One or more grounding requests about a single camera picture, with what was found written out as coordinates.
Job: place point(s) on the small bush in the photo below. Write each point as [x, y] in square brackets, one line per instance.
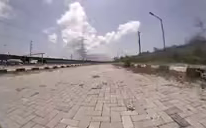
[127, 63]

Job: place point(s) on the lattice electricity pylon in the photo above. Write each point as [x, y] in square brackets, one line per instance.
[82, 50]

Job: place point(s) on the grey brick paved path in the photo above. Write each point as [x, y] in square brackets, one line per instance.
[101, 100]

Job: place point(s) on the dark utility pole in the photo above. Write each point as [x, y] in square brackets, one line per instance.
[139, 42]

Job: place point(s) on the elevated road bridge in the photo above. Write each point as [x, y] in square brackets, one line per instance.
[41, 58]

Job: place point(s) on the street lamp pole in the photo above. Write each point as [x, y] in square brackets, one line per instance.
[163, 33]

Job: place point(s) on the black and white striped kerb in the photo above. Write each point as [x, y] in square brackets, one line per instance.
[31, 68]
[187, 70]

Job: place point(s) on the thin pole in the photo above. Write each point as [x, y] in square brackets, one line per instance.
[31, 48]

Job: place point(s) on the grassy embankment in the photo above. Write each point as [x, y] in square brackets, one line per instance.
[181, 55]

